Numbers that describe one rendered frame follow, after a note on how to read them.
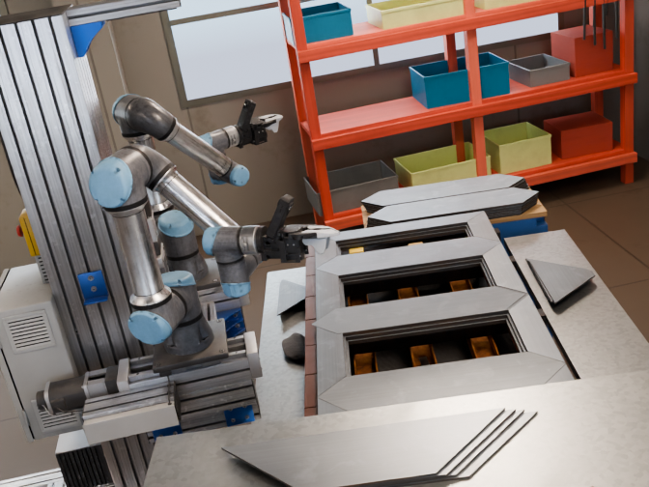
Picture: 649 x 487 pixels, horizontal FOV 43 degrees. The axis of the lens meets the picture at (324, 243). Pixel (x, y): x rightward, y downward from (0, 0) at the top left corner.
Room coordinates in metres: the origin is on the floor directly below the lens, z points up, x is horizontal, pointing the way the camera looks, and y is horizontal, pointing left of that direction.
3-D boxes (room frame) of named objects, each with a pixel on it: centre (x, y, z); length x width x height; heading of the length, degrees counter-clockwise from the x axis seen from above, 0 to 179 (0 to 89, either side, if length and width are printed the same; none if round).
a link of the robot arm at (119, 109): (2.79, 0.57, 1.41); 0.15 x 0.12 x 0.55; 31
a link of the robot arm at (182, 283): (2.18, 0.46, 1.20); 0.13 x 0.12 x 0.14; 160
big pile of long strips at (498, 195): (3.49, -0.59, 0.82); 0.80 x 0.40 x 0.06; 87
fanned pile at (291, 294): (3.06, 0.16, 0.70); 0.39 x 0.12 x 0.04; 177
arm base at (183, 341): (2.19, 0.45, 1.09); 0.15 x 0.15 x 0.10
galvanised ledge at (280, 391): (2.71, 0.21, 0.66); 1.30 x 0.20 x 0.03; 177
